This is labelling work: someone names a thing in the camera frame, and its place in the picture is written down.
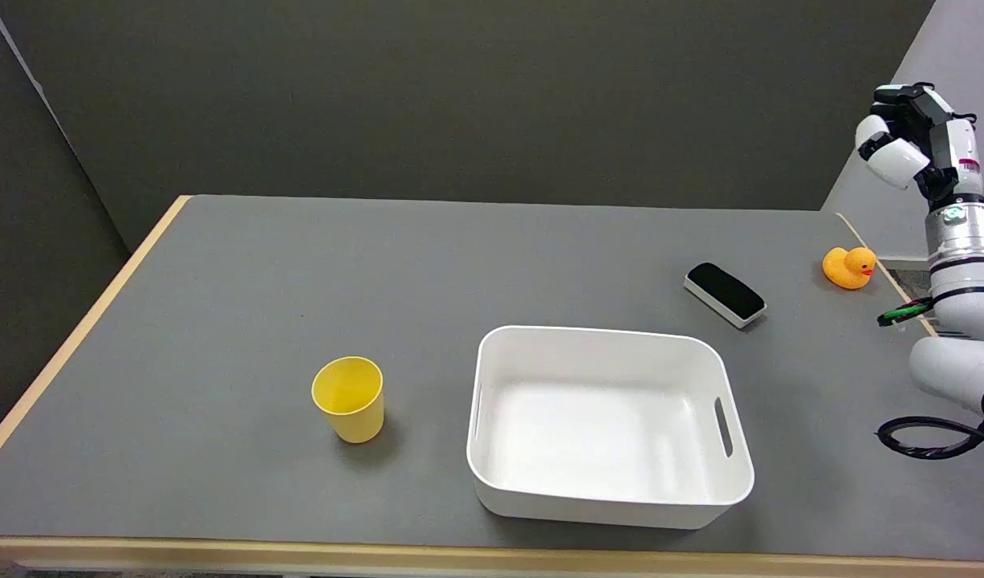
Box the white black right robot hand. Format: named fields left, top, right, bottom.
left=855, top=82, right=984, bottom=204

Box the black white blackboard eraser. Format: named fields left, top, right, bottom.
left=684, top=262, right=767, bottom=329

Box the yellow rubber duck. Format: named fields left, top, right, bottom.
left=822, top=246, right=877, bottom=291

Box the white plastic storage bin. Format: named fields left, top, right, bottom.
left=466, top=325, right=755, bottom=531

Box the yellow plastic cup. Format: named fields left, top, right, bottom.
left=311, top=356, right=385, bottom=444

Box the green black cable bundle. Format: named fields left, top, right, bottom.
left=876, top=297, right=935, bottom=328

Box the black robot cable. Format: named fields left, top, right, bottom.
left=876, top=416, right=984, bottom=461

